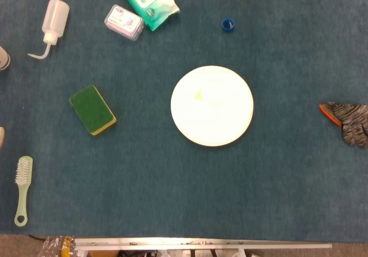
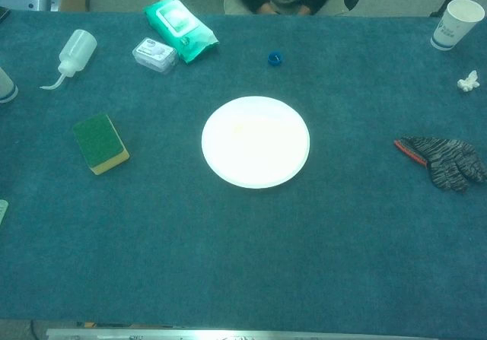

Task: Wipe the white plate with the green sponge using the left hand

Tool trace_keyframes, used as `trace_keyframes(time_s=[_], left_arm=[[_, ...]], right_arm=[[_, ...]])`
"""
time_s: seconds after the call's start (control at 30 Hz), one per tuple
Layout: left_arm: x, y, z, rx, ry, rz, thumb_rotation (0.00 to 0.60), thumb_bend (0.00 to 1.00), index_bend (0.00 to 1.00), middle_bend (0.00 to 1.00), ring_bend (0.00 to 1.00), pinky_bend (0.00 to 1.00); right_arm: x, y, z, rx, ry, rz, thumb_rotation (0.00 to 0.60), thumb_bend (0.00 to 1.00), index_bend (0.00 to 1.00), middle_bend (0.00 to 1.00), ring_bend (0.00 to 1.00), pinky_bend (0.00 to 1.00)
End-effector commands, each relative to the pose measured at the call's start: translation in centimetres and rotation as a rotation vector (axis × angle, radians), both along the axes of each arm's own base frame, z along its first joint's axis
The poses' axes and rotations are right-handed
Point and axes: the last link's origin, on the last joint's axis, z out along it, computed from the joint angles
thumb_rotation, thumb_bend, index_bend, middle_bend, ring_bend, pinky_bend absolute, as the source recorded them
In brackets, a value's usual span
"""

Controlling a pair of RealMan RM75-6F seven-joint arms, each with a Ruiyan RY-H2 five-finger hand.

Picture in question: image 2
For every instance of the light green plastic item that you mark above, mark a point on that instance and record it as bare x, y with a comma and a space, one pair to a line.
2, 210

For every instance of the white cup blue rim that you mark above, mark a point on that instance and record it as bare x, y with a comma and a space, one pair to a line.
5, 85

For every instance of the translucent white squeeze bottle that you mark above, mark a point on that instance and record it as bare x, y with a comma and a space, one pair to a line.
78, 47

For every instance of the white round plate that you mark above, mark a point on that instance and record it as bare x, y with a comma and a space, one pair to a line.
255, 142

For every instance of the white paper cup blue print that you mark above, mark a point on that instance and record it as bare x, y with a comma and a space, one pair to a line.
449, 32

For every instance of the teal table cloth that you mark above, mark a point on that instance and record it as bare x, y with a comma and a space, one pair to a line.
243, 241

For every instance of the blue bottle cap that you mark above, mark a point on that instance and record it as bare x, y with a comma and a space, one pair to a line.
271, 61

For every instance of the green wet wipes pack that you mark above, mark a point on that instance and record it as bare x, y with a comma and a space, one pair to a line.
179, 32

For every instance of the clear plastic swab box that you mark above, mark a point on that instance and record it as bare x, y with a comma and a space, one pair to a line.
154, 54

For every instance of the aluminium frame rail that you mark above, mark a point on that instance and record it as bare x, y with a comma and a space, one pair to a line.
228, 335

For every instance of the crumpled white tissue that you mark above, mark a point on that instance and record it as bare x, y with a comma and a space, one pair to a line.
467, 83

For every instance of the grey striped knit glove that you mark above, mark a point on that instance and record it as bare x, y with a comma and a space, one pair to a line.
445, 157

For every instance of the green and yellow sponge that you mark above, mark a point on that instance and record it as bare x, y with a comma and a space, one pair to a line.
97, 140

